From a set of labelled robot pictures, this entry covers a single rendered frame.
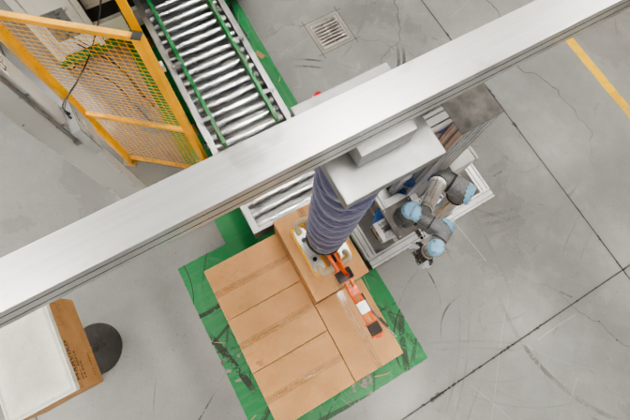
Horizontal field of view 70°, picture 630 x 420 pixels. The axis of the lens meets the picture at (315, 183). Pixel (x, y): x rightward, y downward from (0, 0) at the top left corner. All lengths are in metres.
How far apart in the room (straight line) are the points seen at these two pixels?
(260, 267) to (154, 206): 2.51
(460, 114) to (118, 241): 1.71
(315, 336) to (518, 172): 2.47
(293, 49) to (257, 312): 2.61
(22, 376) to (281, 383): 1.57
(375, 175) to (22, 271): 0.78
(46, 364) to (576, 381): 3.93
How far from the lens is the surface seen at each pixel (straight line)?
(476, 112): 2.31
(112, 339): 4.18
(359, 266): 3.06
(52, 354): 3.26
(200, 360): 4.03
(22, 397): 3.34
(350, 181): 1.13
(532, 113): 4.97
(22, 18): 2.62
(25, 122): 2.53
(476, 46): 1.17
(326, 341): 3.42
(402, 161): 1.18
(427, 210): 2.27
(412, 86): 1.06
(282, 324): 3.41
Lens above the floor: 3.95
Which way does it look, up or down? 73 degrees down
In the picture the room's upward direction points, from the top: 9 degrees clockwise
